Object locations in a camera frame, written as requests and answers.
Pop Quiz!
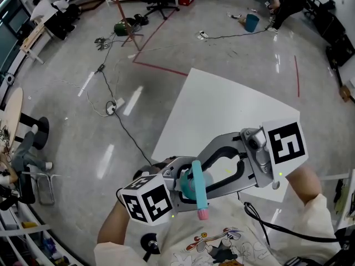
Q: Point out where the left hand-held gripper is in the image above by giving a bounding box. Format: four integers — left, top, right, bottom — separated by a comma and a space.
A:
116, 156, 209, 227

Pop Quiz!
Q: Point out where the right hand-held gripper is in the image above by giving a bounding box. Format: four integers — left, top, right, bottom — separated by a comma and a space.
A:
196, 119, 309, 199

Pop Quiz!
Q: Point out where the teal toy with pink tip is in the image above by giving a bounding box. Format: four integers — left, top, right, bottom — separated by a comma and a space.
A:
179, 167, 215, 202

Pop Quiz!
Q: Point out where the person's right forearm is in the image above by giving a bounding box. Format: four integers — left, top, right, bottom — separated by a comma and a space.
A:
285, 165, 323, 206

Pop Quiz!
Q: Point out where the person's left forearm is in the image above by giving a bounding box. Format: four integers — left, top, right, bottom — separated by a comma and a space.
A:
97, 201, 131, 245

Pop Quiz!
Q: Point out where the person's cream printed t-shirt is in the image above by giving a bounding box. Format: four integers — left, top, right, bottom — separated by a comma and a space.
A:
93, 192, 343, 266

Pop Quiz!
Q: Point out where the black stand with round disc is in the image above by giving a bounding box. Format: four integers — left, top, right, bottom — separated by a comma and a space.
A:
140, 232, 161, 263

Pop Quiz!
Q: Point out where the large white power strip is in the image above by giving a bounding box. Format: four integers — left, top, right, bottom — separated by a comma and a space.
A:
106, 98, 125, 116

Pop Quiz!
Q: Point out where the white side desk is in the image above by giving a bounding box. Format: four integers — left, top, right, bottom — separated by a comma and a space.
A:
334, 169, 355, 231

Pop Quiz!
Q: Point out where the small cardboard box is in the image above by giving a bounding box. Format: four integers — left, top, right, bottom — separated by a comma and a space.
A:
338, 83, 355, 103

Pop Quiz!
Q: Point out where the blue plastic bucket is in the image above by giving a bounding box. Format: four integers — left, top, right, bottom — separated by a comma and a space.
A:
245, 13, 261, 33

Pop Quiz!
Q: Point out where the black round table base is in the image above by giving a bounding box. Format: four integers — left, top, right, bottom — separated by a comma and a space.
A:
19, 111, 50, 151

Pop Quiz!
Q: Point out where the spare grey gripper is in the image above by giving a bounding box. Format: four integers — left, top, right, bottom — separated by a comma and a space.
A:
94, 36, 112, 52

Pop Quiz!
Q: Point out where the green canister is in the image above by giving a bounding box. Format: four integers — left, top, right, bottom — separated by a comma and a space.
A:
114, 21, 129, 37

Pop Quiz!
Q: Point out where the white cluttered storage shelf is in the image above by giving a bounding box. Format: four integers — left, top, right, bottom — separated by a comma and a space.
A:
0, 201, 81, 266

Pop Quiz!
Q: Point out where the black bag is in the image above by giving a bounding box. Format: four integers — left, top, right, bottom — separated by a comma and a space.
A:
133, 13, 150, 27

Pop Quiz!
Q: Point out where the stack of black cases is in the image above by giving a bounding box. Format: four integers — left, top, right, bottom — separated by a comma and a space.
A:
303, 0, 355, 69

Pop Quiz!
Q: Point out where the wooden coat rack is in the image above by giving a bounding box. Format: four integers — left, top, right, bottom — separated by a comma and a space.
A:
110, 0, 145, 52

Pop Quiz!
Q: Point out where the round wooden table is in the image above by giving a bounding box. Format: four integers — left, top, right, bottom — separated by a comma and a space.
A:
0, 86, 24, 149

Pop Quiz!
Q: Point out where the white desk with wooden top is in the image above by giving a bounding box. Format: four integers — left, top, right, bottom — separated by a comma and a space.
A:
19, 22, 55, 65

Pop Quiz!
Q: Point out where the long black floor cable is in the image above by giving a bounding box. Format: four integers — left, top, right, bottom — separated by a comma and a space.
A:
94, 45, 153, 167

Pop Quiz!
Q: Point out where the thick black gripper cable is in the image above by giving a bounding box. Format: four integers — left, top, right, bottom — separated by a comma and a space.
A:
243, 202, 343, 243

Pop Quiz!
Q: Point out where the metal frame chair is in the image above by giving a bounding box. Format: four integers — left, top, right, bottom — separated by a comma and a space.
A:
16, 165, 62, 206

